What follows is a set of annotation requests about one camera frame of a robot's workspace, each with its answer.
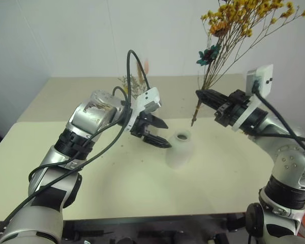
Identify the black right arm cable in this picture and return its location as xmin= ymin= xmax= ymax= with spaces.
xmin=253 ymin=80 xmax=305 ymax=161

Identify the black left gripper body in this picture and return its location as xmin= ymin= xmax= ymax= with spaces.
xmin=130 ymin=113 xmax=156 ymax=139

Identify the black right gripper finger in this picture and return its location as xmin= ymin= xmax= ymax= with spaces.
xmin=195 ymin=88 xmax=231 ymax=103
xmin=198 ymin=96 xmax=226 ymax=111

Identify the beige dried flower bouquet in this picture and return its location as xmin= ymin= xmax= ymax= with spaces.
xmin=117 ymin=57 xmax=151 ymax=100

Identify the dark frame under table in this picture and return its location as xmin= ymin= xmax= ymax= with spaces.
xmin=63 ymin=212 xmax=248 ymax=244

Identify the yellow dried flower bouquet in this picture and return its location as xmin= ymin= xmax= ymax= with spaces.
xmin=190 ymin=0 xmax=305 ymax=128

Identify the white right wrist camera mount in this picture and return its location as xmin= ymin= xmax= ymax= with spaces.
xmin=232 ymin=64 xmax=274 ymax=132

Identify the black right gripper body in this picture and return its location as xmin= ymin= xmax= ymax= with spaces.
xmin=214 ymin=89 xmax=253 ymax=128

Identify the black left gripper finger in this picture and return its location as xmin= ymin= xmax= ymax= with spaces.
xmin=142 ymin=134 xmax=172 ymax=149
xmin=148 ymin=114 xmax=168 ymax=129

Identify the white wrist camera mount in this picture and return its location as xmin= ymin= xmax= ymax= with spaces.
xmin=232 ymin=64 xmax=274 ymax=132
xmin=126 ymin=87 xmax=163 ymax=132

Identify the white ceramic vase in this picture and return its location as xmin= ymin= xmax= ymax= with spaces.
xmin=165 ymin=129 xmax=195 ymax=170

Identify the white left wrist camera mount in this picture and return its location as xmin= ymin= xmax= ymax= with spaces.
xmin=126 ymin=87 xmax=163 ymax=132

